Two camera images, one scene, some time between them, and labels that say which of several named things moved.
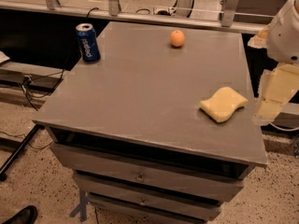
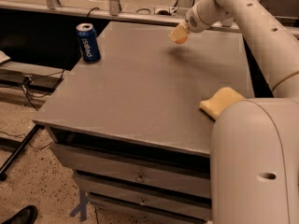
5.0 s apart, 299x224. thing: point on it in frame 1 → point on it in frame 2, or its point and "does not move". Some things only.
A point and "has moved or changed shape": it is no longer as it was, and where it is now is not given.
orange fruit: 177,37 has moved or changed shape
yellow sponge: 220,106 does not move
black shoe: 26,216 does not move
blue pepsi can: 88,43 does not move
